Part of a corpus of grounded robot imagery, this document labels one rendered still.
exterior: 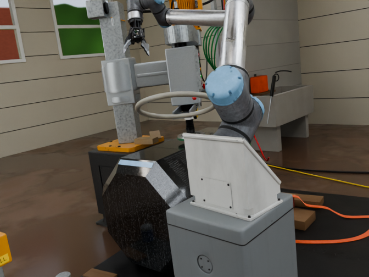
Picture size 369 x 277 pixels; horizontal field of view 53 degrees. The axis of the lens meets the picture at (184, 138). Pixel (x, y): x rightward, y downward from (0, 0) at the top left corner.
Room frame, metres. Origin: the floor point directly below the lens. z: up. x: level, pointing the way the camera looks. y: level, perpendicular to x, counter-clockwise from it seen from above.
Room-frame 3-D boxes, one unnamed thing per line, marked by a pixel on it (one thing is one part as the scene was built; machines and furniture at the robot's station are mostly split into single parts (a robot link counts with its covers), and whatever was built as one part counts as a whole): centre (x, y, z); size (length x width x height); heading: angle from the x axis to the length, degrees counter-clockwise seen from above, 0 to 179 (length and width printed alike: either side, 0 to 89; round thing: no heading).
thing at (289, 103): (5.86, -1.55, 0.43); 1.30 x 0.62 x 0.86; 136
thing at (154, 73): (3.49, 0.32, 1.39); 0.74 x 0.34 x 0.25; 88
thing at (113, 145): (3.50, 0.52, 0.76); 0.49 x 0.49 x 0.05; 53
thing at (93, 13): (3.39, 0.62, 2.00); 0.20 x 0.18 x 0.15; 53
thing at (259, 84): (5.92, -1.32, 1.00); 0.50 x 0.22 x 0.33; 136
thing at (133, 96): (3.50, 0.52, 1.36); 0.35 x 0.35 x 0.41
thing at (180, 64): (2.90, -0.06, 1.35); 0.36 x 0.22 x 0.45; 173
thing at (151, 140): (3.31, 0.35, 0.81); 0.20 x 0.10 x 0.05; 61
